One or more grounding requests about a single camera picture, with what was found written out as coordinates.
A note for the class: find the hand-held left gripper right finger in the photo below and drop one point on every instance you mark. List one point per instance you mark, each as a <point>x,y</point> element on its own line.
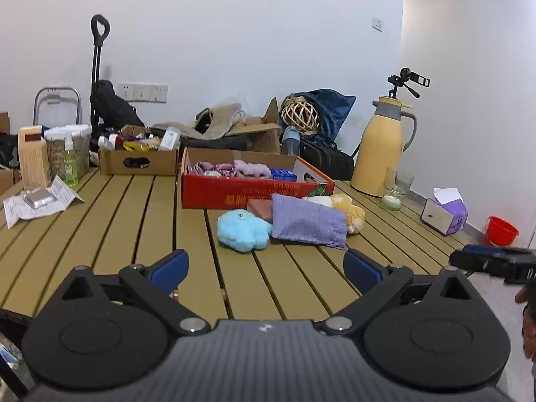
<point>362,270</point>

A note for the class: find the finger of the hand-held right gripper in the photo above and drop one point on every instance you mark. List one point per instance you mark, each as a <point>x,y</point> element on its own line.
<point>477,263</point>
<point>481,249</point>

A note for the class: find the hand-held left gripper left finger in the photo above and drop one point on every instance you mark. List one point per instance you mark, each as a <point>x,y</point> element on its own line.
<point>169,270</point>

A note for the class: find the yellow plush toy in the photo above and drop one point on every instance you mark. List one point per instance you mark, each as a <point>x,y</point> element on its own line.
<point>351,213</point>

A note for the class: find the purple knitted pouch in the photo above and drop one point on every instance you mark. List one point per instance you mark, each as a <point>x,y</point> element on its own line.
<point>307,224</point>

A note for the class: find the white plush toy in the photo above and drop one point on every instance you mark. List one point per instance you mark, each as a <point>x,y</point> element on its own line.
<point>318,201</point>

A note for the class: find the light blue plush toy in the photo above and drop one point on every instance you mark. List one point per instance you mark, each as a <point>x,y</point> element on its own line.
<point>243,230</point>

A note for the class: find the red cardboard box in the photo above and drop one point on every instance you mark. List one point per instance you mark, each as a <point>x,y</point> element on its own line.
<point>209,192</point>

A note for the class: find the reddish brown pad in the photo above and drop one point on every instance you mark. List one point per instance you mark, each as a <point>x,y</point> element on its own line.
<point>259,209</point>

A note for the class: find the small blue packet box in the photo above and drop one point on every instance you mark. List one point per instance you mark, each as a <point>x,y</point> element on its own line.
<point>284,175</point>

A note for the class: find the lilac fuzzy cloth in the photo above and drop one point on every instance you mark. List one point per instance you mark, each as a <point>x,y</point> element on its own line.
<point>251,169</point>

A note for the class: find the person's right hand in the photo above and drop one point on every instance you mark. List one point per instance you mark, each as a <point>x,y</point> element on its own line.
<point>531,322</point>

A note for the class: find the red bucket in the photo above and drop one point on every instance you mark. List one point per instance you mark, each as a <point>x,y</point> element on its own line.
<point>500,232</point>

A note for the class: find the purple tissue box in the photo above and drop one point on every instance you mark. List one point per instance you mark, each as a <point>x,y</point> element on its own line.
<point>444,215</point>

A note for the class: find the glass with white candle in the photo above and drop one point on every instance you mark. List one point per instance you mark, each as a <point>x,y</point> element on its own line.
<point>393,201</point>

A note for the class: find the mauve cloth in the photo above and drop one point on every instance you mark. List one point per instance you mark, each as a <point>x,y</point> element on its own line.
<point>213,168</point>

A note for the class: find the brown cardboard tray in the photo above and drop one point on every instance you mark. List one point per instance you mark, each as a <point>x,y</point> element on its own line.
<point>117,163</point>

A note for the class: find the yellow thermos jug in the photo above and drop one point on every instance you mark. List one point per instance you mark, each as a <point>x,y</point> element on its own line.
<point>377,150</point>

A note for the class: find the yellow snack packet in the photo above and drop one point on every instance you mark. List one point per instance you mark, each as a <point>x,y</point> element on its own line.
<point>140,146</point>

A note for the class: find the small white box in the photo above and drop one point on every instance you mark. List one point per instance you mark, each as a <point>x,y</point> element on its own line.
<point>169,139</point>

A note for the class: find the white paper sheet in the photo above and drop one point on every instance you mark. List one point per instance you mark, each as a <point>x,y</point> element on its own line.
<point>63,192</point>

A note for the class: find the green pump bottle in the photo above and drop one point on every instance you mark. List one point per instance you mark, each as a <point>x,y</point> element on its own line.
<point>71,167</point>

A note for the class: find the small white bottle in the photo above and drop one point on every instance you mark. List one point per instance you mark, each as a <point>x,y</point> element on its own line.
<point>106,142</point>

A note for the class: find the clear container white lid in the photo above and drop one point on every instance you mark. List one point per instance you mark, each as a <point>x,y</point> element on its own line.
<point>86,150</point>

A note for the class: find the silver foil pack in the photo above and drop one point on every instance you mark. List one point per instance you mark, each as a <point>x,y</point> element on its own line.
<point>39,198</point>

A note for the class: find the blue grey water bottle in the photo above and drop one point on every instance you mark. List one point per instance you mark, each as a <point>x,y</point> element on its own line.
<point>290,140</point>

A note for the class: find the beige felt bag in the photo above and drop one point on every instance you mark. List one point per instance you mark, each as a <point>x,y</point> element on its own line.
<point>224,119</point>

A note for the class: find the dark blue bag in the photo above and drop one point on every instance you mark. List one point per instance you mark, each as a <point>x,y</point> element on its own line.
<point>333,111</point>

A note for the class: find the wicker ball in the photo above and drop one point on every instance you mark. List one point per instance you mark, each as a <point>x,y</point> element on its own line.
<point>299,114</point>

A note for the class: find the black trolley bag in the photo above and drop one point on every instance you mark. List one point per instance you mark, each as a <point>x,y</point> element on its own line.
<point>115,109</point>

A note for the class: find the beige tall carton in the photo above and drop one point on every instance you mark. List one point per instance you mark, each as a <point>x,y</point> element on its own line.
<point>33,159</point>

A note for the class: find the black tripod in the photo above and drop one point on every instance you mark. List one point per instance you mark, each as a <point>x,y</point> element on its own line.
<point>395,83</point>

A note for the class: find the large cardboard box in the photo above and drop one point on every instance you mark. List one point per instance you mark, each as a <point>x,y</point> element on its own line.
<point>5,180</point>

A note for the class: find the metal folding stool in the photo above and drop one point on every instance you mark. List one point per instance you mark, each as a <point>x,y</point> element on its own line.
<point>77,100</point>

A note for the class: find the dark green backpack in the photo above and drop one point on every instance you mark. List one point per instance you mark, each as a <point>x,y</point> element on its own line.
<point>7,153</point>

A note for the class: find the white wall outlet panel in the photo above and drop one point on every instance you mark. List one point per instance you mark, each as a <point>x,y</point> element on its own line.
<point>142,93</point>

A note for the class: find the black camera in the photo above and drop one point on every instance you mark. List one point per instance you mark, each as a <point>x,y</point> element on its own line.
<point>416,78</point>

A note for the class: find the white wall switch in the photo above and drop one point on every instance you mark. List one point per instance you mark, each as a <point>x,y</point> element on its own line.
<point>377,24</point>

